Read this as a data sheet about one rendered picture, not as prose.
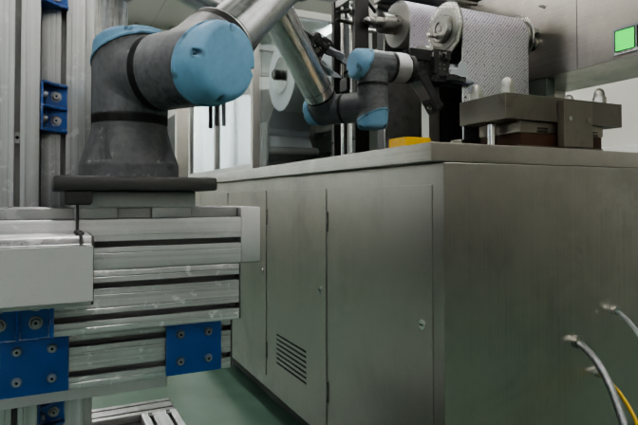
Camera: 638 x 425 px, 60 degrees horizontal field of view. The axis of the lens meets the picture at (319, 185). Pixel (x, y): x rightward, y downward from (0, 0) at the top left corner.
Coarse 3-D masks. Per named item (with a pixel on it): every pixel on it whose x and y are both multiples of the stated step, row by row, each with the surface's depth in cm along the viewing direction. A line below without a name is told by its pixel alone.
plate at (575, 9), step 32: (512, 0) 175; (544, 0) 163; (576, 0) 153; (608, 0) 145; (544, 32) 163; (576, 32) 153; (608, 32) 145; (544, 64) 163; (576, 64) 153; (608, 64) 147
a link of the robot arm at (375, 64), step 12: (360, 48) 132; (372, 48) 133; (348, 60) 135; (360, 60) 130; (372, 60) 131; (384, 60) 132; (396, 60) 134; (348, 72) 134; (360, 72) 131; (372, 72) 132; (384, 72) 133; (396, 72) 135
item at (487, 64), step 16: (464, 48) 148; (480, 48) 150; (496, 48) 152; (512, 48) 155; (480, 64) 150; (496, 64) 152; (512, 64) 155; (528, 64) 158; (480, 80) 150; (496, 80) 152; (528, 80) 157; (464, 96) 147
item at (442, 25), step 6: (438, 18) 152; (444, 18) 149; (450, 18) 150; (432, 24) 154; (438, 24) 153; (444, 24) 149; (450, 24) 149; (432, 30) 154; (438, 30) 152; (444, 30) 149; (450, 30) 149; (438, 36) 152; (444, 36) 150; (438, 42) 152; (444, 42) 152
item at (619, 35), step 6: (624, 30) 140; (630, 30) 138; (618, 36) 141; (624, 36) 140; (630, 36) 138; (618, 42) 141; (624, 42) 140; (630, 42) 138; (618, 48) 141; (624, 48) 140
